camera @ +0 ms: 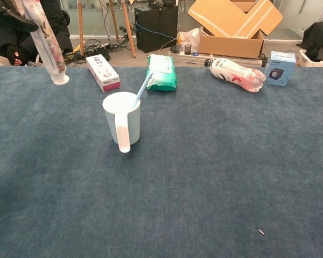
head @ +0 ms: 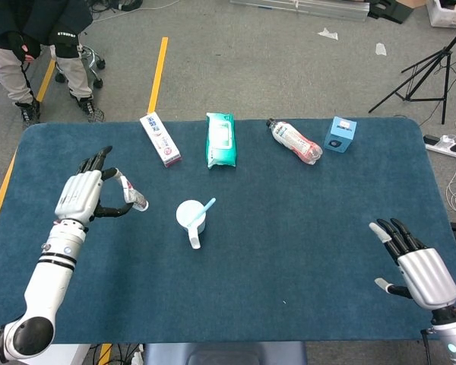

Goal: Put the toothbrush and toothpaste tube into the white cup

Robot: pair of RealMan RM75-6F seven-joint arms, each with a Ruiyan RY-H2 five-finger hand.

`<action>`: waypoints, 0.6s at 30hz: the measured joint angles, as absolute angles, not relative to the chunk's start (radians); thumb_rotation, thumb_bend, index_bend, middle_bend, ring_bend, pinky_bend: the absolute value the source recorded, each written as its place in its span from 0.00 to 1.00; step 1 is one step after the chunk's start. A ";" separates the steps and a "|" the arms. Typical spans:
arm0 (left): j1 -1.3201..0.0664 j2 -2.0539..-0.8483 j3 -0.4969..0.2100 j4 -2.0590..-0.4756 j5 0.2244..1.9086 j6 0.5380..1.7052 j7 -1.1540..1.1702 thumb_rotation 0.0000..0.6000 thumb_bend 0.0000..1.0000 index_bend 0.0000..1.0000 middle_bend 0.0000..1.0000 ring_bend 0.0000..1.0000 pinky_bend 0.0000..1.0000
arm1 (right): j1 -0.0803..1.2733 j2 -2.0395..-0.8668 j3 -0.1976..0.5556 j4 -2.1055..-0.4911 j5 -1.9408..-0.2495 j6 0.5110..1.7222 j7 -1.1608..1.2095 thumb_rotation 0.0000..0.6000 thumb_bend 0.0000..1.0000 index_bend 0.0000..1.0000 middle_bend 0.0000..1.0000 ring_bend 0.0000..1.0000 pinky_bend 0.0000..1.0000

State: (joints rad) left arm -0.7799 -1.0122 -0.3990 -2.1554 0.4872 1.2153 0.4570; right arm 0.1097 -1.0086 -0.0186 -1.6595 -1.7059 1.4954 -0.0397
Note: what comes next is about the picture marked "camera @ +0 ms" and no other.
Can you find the aluminium profile rail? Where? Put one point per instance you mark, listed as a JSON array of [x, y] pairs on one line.
[[188, 59]]

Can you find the blue table mat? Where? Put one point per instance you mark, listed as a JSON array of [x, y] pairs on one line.
[[161, 201]]

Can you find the black mesh pen holder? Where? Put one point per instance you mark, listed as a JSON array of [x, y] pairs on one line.
[[188, 49]]

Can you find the light blue toothbrush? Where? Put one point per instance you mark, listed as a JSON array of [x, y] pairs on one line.
[[144, 86]]

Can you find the white pink toothpaste box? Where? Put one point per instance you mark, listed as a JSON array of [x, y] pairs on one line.
[[102, 71]]

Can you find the light blue speaker box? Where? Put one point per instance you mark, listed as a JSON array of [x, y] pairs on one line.
[[278, 70]]

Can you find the person in black jacket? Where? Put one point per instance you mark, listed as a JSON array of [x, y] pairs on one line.
[[59, 27]]

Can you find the open cardboard box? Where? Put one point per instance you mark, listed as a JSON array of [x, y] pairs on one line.
[[231, 45]]

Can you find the wooden leg stand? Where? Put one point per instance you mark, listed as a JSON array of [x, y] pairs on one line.
[[80, 27]]

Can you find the white plastic bag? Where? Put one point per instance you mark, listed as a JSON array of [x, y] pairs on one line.
[[191, 36]]

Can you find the white floral toothpaste tube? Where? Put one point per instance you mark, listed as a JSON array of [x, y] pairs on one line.
[[47, 43]]

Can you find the white plastic crate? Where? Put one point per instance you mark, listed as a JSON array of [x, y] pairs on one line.
[[312, 63]]

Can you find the small black device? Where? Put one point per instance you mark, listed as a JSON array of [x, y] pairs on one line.
[[175, 48]]

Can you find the small white scrap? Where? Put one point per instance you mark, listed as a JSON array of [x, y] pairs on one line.
[[261, 231]]

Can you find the black computer tower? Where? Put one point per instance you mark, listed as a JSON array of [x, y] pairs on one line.
[[156, 29]]

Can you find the black cloth cover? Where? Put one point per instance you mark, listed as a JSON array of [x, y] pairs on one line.
[[317, 35]]

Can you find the plastic bottle with pink drink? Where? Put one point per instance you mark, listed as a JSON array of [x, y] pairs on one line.
[[231, 71]]

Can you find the green wet wipes pack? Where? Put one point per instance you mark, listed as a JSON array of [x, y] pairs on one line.
[[164, 76]]

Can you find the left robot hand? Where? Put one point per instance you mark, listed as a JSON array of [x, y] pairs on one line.
[[19, 21]]

